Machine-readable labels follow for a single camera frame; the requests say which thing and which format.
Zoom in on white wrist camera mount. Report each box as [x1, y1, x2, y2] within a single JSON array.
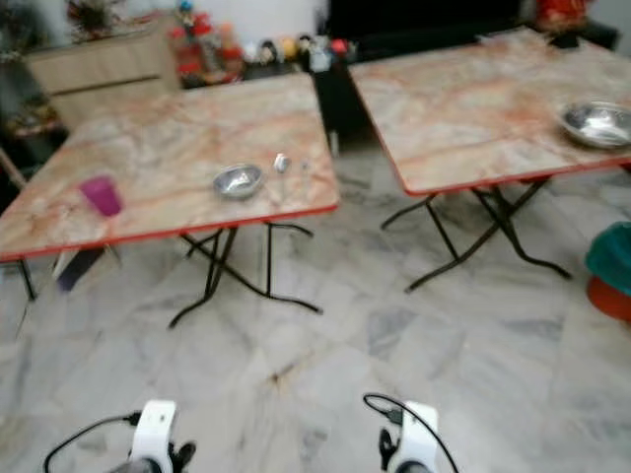
[[394, 402, 440, 473], [141, 399, 178, 472]]

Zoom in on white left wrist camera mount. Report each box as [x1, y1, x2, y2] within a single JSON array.
[[141, 399, 178, 472]]

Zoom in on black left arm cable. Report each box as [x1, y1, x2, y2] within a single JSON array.
[[44, 412, 144, 473]]

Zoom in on teal plastic stool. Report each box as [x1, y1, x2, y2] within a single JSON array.
[[584, 222, 631, 297]]

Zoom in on light wooden drawer cabinet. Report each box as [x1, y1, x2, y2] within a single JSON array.
[[25, 30, 183, 134]]

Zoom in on orange plastic stool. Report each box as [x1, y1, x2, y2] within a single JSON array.
[[587, 276, 631, 324]]

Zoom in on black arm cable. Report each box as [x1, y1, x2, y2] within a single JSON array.
[[363, 392, 459, 473], [44, 412, 144, 473]]

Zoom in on purple plastic cup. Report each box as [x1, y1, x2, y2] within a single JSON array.
[[79, 174, 124, 218]]

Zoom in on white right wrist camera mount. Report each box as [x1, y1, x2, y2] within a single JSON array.
[[394, 402, 440, 473]]

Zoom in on black metal shelf rack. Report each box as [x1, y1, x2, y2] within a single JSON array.
[[0, 49, 60, 159]]

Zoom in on marble-pattern folding table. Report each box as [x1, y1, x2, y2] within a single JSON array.
[[348, 27, 631, 294], [0, 71, 341, 329]]

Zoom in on red festive ornament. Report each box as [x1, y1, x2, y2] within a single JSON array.
[[537, 0, 593, 35]]

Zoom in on small decorative plant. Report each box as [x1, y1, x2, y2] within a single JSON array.
[[64, 0, 124, 40]]

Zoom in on large steel bowl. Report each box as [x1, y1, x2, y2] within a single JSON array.
[[559, 101, 631, 151]]

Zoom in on black television screen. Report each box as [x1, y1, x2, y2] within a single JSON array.
[[325, 0, 524, 40]]

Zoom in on steel spoon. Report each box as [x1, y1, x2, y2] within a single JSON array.
[[273, 152, 292, 193]]

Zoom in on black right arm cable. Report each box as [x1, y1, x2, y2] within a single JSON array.
[[363, 392, 459, 473]]

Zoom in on small steel bowl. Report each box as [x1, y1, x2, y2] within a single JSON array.
[[212, 163, 266, 201]]

